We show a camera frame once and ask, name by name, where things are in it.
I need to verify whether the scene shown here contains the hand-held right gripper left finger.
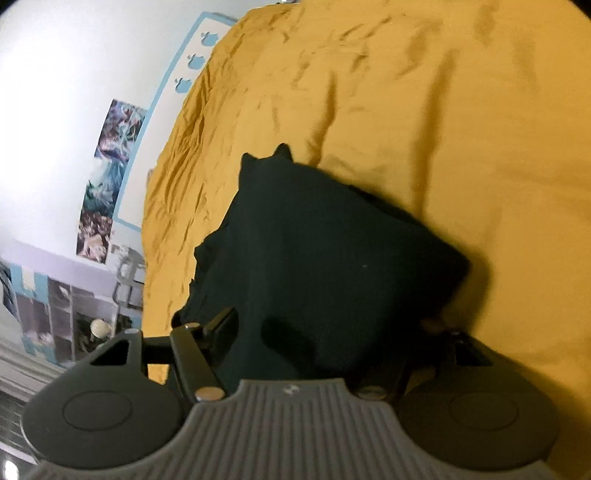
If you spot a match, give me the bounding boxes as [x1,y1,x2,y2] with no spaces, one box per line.
[83,307,240,403]

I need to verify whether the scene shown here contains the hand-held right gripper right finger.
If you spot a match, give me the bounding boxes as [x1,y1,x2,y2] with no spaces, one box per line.
[358,329,502,402]

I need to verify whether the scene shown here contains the black sweater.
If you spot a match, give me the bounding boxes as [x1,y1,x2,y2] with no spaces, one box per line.
[171,143,472,398]

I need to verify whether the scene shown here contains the grey metal cart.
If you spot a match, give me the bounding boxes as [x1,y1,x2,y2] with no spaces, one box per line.
[111,247,147,315]

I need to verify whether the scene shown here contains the white blue bed headboard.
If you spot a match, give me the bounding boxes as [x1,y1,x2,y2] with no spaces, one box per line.
[113,11,242,232]

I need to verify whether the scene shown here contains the yellow quilt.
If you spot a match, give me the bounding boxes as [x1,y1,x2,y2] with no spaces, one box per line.
[141,0,591,462]

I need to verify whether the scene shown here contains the white wall shelf unit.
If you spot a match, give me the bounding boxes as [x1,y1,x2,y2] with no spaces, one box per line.
[0,258,122,370]

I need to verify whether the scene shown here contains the wall poster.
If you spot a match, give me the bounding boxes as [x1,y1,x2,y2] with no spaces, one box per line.
[75,98,148,265]

